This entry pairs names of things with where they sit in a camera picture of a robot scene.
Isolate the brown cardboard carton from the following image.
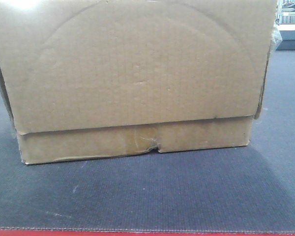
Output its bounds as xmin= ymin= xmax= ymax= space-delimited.
xmin=0 ymin=0 xmax=276 ymax=165

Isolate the dark grey conveyor belt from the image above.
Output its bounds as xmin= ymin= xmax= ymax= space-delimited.
xmin=0 ymin=51 xmax=295 ymax=233

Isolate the grey background machine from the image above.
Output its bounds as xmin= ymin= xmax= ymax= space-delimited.
xmin=276 ymin=0 xmax=295 ymax=51

